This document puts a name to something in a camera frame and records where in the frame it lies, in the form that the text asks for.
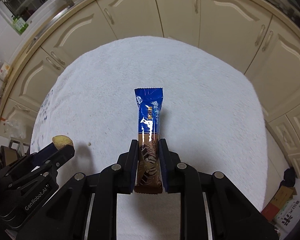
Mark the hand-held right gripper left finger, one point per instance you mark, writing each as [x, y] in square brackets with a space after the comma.
[134, 170]

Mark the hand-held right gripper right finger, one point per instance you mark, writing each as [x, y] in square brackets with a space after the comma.
[163, 170]

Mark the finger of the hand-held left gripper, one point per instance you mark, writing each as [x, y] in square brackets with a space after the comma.
[62, 157]
[46, 151]

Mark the yellowish brown food scrap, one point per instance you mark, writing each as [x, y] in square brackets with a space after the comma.
[62, 141]

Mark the blue brown snack bar wrapper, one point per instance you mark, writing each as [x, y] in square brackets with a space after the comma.
[148, 115]

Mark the clear bag on shelf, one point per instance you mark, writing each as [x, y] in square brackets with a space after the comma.
[15, 130]

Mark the round white-covered table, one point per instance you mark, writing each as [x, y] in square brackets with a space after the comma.
[190, 92]

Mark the white orange container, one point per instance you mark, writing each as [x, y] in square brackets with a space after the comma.
[5, 71]

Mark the tan kitchen countertop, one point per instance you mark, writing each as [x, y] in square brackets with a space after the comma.
[19, 55]

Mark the brown cardboard box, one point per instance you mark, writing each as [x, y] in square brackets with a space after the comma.
[277, 200]

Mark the black cloth bundle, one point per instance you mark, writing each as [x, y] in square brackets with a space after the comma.
[289, 177]

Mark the green bottle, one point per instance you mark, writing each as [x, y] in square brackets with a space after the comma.
[20, 25]

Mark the white printed carton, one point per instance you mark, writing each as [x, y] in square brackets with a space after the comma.
[292, 216]

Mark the cream kitchen cabinets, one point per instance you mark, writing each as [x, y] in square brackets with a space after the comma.
[215, 17]

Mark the black gas stove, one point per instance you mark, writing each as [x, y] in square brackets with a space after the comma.
[290, 10]

